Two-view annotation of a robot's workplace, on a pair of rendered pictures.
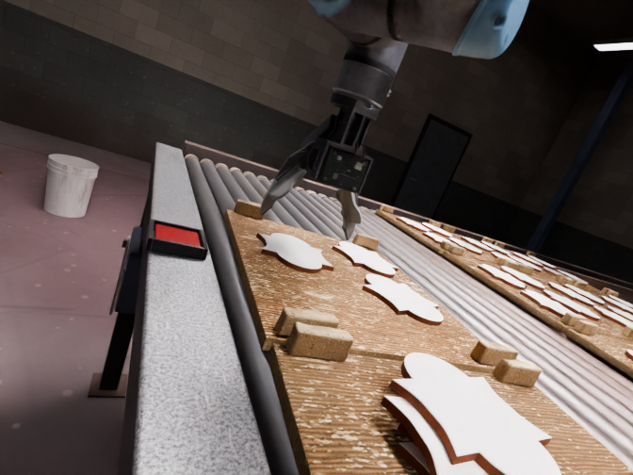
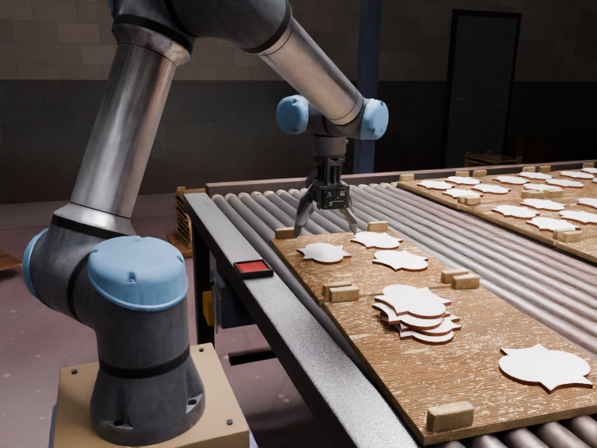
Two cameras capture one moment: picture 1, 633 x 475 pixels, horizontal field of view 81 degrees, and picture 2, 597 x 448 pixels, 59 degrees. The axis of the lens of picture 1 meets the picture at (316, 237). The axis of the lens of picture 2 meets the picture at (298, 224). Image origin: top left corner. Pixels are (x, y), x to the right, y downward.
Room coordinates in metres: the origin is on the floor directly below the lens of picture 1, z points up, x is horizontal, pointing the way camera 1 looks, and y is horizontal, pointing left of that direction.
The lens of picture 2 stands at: (-0.64, -0.08, 1.37)
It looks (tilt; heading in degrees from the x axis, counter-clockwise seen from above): 16 degrees down; 8
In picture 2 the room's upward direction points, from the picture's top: 1 degrees clockwise
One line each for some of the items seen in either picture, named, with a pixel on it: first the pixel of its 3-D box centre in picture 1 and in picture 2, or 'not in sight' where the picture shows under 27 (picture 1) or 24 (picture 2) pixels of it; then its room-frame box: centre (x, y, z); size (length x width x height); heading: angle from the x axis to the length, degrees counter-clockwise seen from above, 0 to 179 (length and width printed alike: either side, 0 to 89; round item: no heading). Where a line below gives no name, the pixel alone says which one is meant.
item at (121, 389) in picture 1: (134, 286); (204, 322); (1.15, 0.53, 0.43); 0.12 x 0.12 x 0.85; 28
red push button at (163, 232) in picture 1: (176, 239); (252, 269); (0.48, 0.18, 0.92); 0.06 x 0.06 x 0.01; 28
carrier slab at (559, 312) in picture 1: (534, 289); (547, 214); (1.05, -0.64, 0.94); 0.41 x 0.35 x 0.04; 27
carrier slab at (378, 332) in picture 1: (343, 279); (360, 260); (0.57, -0.06, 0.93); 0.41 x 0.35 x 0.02; 24
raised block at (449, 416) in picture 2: not in sight; (449, 416); (-0.05, -0.19, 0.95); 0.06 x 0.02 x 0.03; 113
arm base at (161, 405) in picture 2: not in sight; (147, 377); (-0.05, 0.21, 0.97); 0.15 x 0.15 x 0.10
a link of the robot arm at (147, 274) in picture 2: not in sight; (137, 296); (-0.05, 0.21, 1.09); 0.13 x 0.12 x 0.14; 61
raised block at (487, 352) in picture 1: (495, 353); (454, 276); (0.45, -0.27, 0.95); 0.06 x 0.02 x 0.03; 114
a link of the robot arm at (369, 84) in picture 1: (363, 89); (330, 146); (0.56, 0.01, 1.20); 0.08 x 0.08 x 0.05
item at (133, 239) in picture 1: (148, 272); (231, 298); (0.66, 0.28, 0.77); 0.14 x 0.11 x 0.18; 28
